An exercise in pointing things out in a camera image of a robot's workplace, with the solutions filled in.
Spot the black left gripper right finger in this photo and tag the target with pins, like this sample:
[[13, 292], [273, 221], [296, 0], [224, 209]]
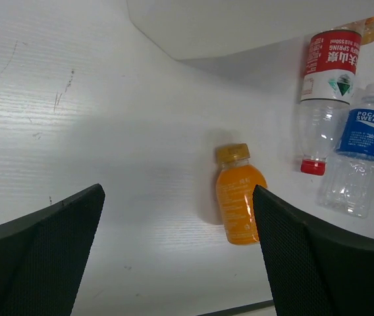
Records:
[[313, 267]]

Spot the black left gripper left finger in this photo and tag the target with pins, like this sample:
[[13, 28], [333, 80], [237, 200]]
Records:
[[43, 255]]

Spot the orange juice bottle plain label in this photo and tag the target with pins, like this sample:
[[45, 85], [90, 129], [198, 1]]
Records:
[[234, 189]]

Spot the blue label Pocari Sweat bottle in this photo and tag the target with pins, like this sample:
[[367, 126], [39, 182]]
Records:
[[347, 187]]

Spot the white octagonal bin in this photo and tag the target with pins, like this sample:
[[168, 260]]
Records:
[[206, 29]]

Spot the red label clear water bottle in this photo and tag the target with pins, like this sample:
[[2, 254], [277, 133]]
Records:
[[327, 87]]

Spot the orange juice bottle patterned label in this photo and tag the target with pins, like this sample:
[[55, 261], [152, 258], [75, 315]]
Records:
[[368, 33]]

